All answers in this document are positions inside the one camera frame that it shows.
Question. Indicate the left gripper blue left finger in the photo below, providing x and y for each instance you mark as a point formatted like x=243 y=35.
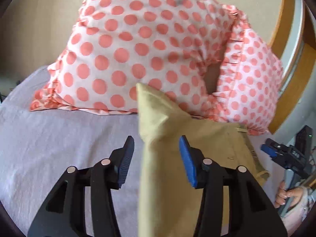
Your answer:
x=63 y=211

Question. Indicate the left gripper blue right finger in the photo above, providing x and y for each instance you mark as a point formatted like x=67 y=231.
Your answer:
x=251 y=213

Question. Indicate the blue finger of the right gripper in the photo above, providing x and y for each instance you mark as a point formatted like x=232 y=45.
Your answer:
x=269 y=150

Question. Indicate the khaki pants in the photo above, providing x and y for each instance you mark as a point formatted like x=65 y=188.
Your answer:
x=168 y=204

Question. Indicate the person right hand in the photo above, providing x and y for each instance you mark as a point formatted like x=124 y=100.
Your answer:
x=282 y=195

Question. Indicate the black electronic device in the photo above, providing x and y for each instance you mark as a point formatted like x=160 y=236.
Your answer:
x=303 y=141

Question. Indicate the right polka dot pillow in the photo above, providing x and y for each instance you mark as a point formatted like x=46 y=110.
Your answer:
x=250 y=78

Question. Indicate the polka dot pillow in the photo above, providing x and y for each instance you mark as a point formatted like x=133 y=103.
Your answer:
x=115 y=44
x=250 y=78

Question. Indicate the lavender bed sheet mattress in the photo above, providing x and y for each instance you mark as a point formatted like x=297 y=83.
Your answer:
x=38 y=146

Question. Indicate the wooden framed glass door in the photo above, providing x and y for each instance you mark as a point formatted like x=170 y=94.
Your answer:
x=294 y=43

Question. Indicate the left polka dot pillow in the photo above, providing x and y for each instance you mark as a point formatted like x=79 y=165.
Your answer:
x=115 y=44

